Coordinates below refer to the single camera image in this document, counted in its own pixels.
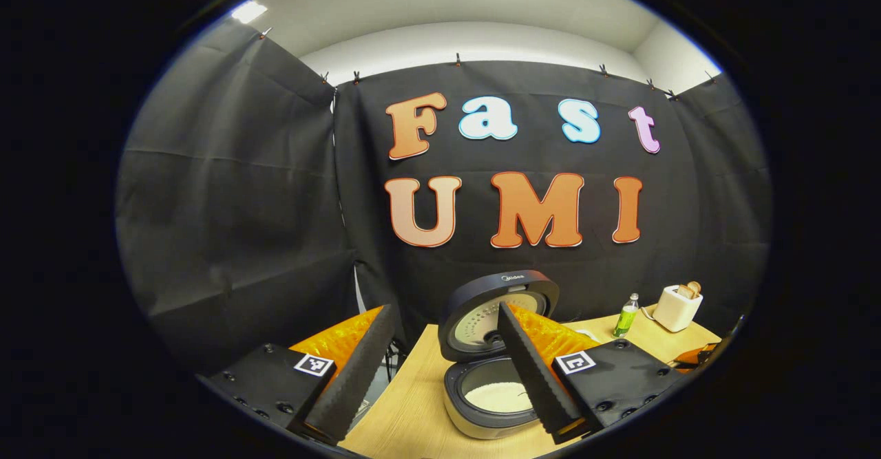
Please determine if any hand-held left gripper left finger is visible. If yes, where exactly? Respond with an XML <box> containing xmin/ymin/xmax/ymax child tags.
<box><xmin>206</xmin><ymin>303</ymin><xmax>407</xmax><ymax>446</ymax></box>

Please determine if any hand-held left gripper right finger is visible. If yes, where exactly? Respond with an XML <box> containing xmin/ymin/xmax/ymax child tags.
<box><xmin>497</xmin><ymin>301</ymin><xmax>680</xmax><ymax>446</ymax></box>

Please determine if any white rice heap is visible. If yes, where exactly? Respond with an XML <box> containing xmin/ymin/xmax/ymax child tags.
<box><xmin>465</xmin><ymin>381</ymin><xmax>534</xmax><ymax>414</ymax></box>

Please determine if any black rice cooker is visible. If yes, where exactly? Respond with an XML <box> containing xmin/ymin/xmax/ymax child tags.
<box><xmin>438</xmin><ymin>270</ymin><xmax>560</xmax><ymax>440</ymax></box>

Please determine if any white toaster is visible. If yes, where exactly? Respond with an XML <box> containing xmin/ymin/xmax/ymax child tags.
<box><xmin>651</xmin><ymin>284</ymin><xmax>704</xmax><ymax>333</ymax></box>

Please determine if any green drink bottle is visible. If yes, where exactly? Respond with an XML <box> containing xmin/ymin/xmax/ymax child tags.
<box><xmin>613</xmin><ymin>293</ymin><xmax>639</xmax><ymax>339</ymax></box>

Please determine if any black backdrop cloth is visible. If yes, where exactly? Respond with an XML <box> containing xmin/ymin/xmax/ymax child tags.
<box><xmin>116</xmin><ymin>17</ymin><xmax>772</xmax><ymax>377</ymax></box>

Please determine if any ceiling light panel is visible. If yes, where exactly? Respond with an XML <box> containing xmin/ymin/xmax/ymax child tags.
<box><xmin>231</xmin><ymin>0</ymin><xmax>268</xmax><ymax>24</ymax></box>

